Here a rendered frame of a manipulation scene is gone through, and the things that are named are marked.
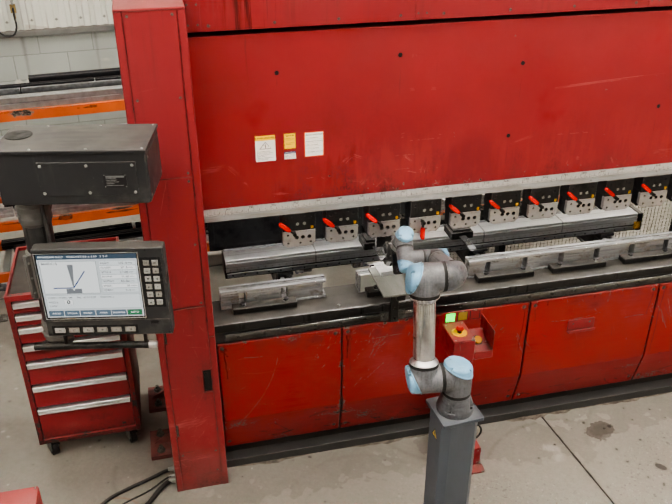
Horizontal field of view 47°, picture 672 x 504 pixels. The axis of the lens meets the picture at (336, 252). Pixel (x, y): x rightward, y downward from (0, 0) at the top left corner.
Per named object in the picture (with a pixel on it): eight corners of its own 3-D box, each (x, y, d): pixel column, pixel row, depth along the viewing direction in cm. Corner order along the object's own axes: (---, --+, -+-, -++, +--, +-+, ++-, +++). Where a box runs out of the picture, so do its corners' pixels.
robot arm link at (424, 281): (446, 398, 305) (449, 266, 289) (408, 401, 304) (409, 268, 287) (439, 384, 317) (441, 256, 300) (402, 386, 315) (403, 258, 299)
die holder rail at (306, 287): (221, 310, 363) (219, 293, 358) (220, 303, 368) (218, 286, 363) (326, 297, 373) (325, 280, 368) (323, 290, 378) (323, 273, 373)
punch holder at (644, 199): (638, 207, 390) (644, 177, 382) (628, 200, 397) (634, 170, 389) (664, 204, 393) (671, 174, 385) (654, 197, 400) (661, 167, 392)
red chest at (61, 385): (43, 465, 396) (3, 299, 348) (51, 402, 439) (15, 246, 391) (144, 449, 407) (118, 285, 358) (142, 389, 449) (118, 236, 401)
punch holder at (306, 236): (283, 248, 353) (282, 215, 345) (280, 239, 360) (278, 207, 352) (315, 244, 356) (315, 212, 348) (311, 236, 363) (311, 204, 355)
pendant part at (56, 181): (34, 365, 289) (-16, 151, 248) (53, 327, 311) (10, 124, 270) (172, 361, 291) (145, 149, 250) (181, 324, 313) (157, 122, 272)
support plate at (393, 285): (383, 298, 350) (383, 296, 350) (368, 269, 373) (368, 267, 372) (421, 293, 354) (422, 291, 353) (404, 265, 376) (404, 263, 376)
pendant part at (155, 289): (47, 337, 281) (28, 250, 263) (56, 318, 291) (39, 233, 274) (173, 334, 282) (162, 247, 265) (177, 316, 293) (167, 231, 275)
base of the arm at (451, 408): (480, 415, 313) (482, 396, 309) (445, 423, 309) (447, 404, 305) (463, 392, 326) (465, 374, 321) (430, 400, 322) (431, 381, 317)
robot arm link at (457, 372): (475, 397, 308) (478, 370, 302) (441, 399, 307) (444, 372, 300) (467, 378, 319) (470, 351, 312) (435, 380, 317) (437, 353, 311)
